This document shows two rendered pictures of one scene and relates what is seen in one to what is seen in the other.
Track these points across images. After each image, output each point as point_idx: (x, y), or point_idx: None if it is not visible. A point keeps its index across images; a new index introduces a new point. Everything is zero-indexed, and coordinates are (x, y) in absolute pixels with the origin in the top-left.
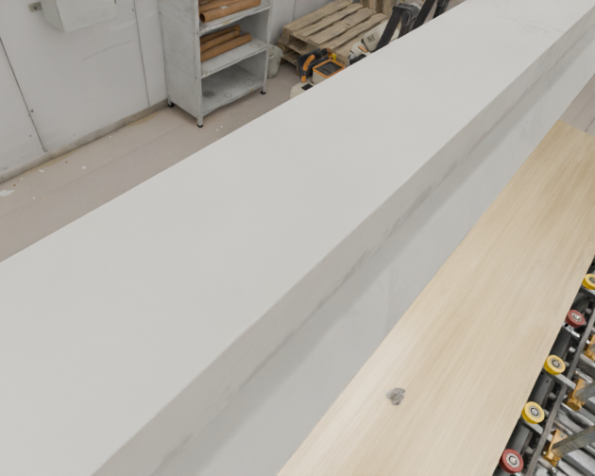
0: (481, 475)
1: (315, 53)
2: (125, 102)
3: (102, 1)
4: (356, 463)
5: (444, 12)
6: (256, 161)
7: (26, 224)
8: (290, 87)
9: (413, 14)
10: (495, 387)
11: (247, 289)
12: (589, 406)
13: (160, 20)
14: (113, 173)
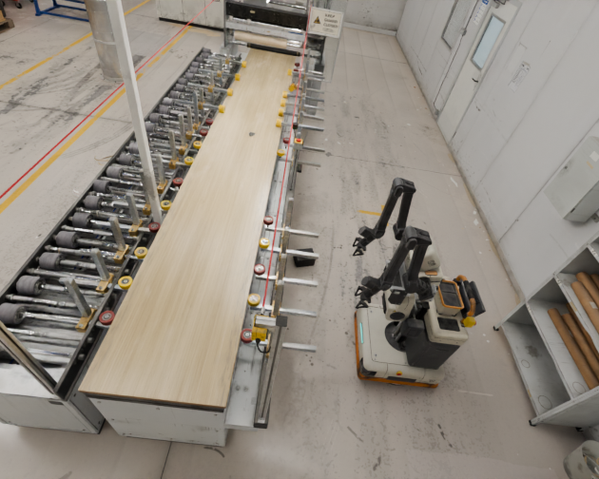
0: (214, 126)
1: (468, 283)
2: (531, 285)
3: (567, 201)
4: (254, 120)
5: (398, 248)
6: None
7: (448, 216)
8: (535, 468)
9: (394, 180)
10: (215, 145)
11: None
12: None
13: None
14: (467, 258)
